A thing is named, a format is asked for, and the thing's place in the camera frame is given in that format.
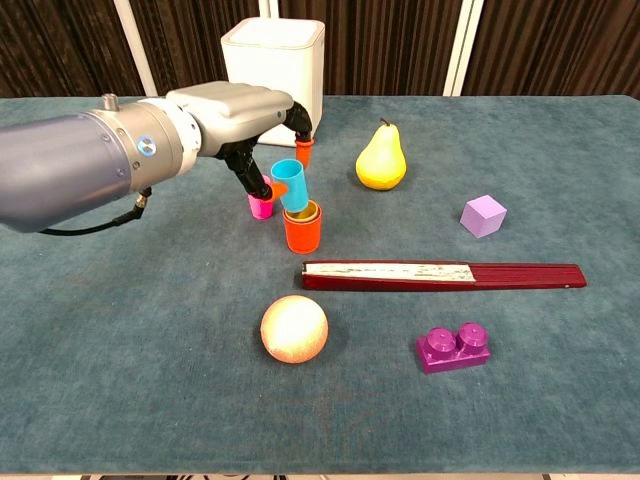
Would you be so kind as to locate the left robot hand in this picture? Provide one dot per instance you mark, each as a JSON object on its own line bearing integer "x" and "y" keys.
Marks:
{"x": 235, "y": 110}

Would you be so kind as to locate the cyan plastic cup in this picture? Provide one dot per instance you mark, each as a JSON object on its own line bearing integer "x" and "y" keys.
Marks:
{"x": 295, "y": 185}

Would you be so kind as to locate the magenta plastic cup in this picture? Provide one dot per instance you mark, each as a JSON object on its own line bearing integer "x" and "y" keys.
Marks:
{"x": 261, "y": 210}

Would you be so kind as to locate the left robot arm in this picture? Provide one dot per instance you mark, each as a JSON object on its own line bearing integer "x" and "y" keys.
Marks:
{"x": 65, "y": 165}

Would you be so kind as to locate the white square bin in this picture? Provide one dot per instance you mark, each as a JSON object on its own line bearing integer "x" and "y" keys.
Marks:
{"x": 300, "y": 60}

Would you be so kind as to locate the orange plastic cup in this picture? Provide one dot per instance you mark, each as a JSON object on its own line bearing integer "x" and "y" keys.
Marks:
{"x": 302, "y": 237}

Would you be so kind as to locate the yellow pear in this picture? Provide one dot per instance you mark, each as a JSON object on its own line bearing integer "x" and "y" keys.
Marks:
{"x": 381, "y": 162}

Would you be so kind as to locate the peach coloured ball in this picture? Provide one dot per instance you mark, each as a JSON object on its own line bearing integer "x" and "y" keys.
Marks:
{"x": 294, "y": 329}

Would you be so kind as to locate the teal table cloth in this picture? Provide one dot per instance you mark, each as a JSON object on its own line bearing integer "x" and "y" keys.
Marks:
{"x": 150, "y": 350}

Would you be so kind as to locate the lilac cube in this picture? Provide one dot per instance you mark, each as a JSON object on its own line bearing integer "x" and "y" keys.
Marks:
{"x": 482, "y": 217}

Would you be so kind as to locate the dark brown pleated curtain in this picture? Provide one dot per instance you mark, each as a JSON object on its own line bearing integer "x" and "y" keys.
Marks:
{"x": 550, "y": 45}

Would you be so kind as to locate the purple building brick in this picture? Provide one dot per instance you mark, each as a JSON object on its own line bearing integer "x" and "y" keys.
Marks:
{"x": 450, "y": 355}

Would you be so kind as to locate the dark red folded fan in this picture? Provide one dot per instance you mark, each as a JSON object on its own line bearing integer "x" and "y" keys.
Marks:
{"x": 525, "y": 277}

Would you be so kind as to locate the white partition post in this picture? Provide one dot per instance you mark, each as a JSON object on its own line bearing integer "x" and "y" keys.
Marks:
{"x": 268, "y": 10}
{"x": 462, "y": 50}
{"x": 135, "y": 50}

